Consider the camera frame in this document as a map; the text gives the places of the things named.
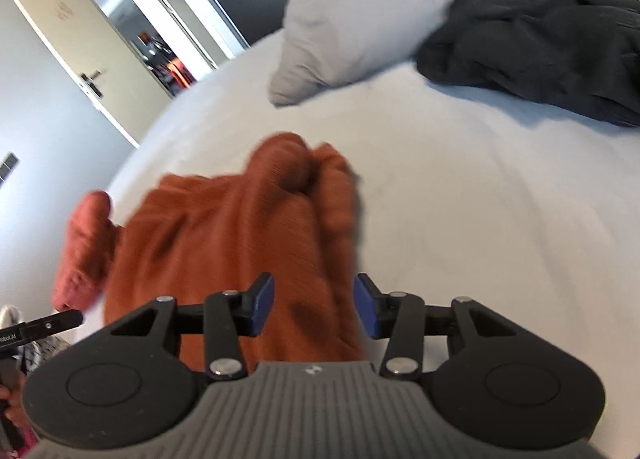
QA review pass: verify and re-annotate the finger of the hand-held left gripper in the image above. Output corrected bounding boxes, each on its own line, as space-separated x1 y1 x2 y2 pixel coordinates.
20 309 84 341

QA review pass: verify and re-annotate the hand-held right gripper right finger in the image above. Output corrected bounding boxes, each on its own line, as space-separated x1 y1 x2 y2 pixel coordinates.
352 273 516 381

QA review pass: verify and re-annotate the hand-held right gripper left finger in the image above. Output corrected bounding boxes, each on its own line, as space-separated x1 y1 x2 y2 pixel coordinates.
110 273 276 381

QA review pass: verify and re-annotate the orange fleece sweater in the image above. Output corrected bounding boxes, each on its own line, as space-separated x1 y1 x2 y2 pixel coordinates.
102 133 367 376

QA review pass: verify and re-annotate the person's left hand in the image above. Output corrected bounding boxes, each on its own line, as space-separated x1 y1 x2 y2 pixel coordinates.
0 371 31 440

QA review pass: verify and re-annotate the folded rust red blanket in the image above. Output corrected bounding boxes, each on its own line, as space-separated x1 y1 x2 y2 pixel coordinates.
52 190 118 312

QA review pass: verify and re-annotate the pink fluffy rug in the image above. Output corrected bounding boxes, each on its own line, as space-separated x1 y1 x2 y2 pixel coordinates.
15 426 40 457

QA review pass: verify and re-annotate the bed with grey sheet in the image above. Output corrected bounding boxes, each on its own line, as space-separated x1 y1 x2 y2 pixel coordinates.
65 29 640 459

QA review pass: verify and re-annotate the beige room door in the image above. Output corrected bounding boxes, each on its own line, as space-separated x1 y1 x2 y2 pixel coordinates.
12 0 173 149

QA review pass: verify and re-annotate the grey pillow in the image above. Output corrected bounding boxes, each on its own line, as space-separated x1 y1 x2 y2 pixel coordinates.
269 0 640 107

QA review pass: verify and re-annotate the black hoodie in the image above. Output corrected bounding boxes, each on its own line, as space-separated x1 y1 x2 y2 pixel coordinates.
416 0 640 128

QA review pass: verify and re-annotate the wall vent grille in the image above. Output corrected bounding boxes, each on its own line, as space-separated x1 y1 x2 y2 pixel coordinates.
0 152 19 185

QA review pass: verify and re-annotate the metal door handle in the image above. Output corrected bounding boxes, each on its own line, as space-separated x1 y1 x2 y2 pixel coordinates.
77 68 108 99

